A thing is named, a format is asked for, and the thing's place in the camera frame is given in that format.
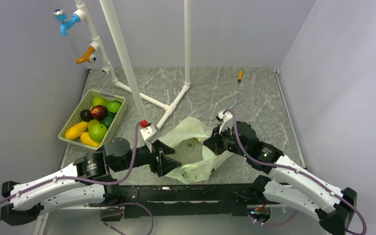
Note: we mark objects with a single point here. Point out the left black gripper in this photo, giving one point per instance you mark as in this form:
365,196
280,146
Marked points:
165,165

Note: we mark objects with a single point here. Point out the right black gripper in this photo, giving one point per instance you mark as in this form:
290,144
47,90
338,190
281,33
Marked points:
214,142

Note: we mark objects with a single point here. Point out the light green plastic bag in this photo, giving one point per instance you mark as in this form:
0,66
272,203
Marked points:
198,161

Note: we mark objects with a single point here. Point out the bright green fake apple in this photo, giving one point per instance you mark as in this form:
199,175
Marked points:
97,132

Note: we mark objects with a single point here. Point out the dark red fake apple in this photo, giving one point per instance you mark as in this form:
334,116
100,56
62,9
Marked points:
99,112

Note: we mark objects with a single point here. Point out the yellow fake lemon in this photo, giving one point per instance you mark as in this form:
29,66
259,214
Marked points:
75,131

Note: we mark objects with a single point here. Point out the yellow fake starfruit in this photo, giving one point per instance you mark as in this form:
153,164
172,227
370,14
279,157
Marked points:
91,123

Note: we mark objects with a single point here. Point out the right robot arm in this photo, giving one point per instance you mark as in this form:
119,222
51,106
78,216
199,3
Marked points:
286,182

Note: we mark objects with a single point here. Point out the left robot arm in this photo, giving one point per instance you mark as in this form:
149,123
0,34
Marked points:
85,181

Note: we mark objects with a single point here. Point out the dark green fake avocado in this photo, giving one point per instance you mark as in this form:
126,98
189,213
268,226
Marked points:
107,121

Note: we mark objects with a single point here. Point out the green fake watermelon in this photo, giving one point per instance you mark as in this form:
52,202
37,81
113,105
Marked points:
113,107

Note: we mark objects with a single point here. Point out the yellow fake mango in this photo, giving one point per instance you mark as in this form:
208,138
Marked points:
86,140

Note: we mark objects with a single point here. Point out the yellow-green fake lime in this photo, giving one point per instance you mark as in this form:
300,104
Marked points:
99,100

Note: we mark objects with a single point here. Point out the silver wrench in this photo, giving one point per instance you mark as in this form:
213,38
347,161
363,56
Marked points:
235,102

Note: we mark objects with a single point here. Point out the green plastic basket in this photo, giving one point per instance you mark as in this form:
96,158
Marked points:
86,103

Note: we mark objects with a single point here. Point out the orange faucet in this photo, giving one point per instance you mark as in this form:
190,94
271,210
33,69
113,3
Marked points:
88,56

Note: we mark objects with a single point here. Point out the blue faucet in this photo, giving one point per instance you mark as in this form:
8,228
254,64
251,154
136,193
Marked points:
65,23

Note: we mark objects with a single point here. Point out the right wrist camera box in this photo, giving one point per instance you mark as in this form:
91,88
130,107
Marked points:
226,119

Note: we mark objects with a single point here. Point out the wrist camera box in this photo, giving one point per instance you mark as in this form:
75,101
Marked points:
150,132
226,119

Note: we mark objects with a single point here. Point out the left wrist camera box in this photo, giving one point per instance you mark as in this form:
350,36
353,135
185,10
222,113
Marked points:
150,132

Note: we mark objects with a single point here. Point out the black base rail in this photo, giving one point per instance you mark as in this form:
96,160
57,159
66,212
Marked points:
176,200

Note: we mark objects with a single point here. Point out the orange handle screwdriver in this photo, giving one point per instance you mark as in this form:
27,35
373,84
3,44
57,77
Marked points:
239,79

